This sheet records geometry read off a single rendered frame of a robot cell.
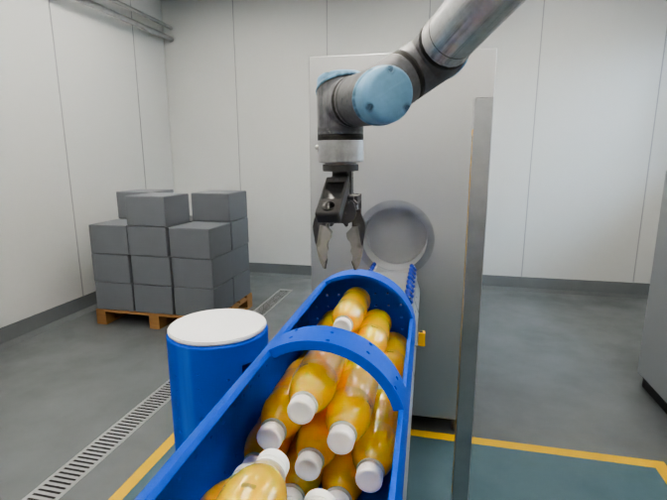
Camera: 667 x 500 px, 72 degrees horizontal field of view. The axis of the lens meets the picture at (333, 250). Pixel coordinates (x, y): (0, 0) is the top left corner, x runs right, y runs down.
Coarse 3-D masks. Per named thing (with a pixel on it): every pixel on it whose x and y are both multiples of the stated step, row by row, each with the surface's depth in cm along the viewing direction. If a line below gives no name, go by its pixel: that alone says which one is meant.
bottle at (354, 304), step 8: (352, 288) 113; (360, 288) 113; (344, 296) 107; (352, 296) 106; (360, 296) 108; (368, 296) 112; (344, 304) 100; (352, 304) 101; (360, 304) 104; (368, 304) 110; (336, 312) 99; (344, 312) 98; (352, 312) 98; (360, 312) 100; (352, 320) 98; (360, 320) 100; (352, 328) 98
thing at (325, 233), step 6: (324, 228) 91; (330, 228) 92; (324, 234) 91; (330, 234) 91; (318, 240) 92; (324, 240) 92; (318, 246) 92; (324, 246) 92; (318, 252) 93; (324, 252) 92; (324, 258) 92; (324, 264) 93
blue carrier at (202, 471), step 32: (320, 288) 105; (384, 288) 113; (288, 320) 90; (288, 352) 71; (352, 352) 69; (256, 384) 83; (384, 384) 69; (224, 416) 69; (256, 416) 82; (192, 448) 48; (224, 448) 70; (160, 480) 43; (192, 480) 61; (384, 480) 71
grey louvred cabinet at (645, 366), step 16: (656, 240) 286; (656, 256) 285; (656, 272) 284; (656, 288) 283; (656, 304) 282; (656, 320) 281; (656, 336) 280; (640, 352) 301; (656, 352) 280; (640, 368) 300; (656, 368) 279; (656, 384) 278; (656, 400) 285
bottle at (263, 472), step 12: (252, 468) 48; (264, 468) 48; (276, 468) 51; (228, 480) 47; (240, 480) 46; (252, 480) 45; (264, 480) 46; (276, 480) 47; (228, 492) 44; (240, 492) 44; (252, 492) 44; (264, 492) 45; (276, 492) 46
